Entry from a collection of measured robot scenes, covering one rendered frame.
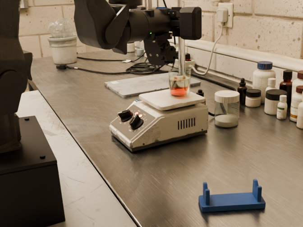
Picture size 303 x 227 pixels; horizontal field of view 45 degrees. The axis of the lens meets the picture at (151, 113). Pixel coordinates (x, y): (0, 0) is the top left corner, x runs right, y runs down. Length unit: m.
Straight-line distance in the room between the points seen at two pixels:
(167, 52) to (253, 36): 0.62
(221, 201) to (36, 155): 0.29
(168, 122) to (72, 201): 0.28
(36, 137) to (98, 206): 0.15
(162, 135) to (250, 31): 0.64
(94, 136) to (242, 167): 0.36
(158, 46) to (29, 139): 0.31
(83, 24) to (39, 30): 2.58
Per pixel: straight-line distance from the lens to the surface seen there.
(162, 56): 0.74
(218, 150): 0.78
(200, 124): 0.84
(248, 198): 0.60
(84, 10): 0.63
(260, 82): 1.07
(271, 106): 0.99
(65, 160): 0.78
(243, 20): 1.34
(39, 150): 0.57
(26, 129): 0.65
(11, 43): 0.56
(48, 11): 3.22
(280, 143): 0.83
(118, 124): 0.84
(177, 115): 0.79
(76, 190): 0.66
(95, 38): 0.63
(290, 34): 1.18
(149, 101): 0.82
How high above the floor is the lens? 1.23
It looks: 19 degrees down
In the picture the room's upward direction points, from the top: 3 degrees counter-clockwise
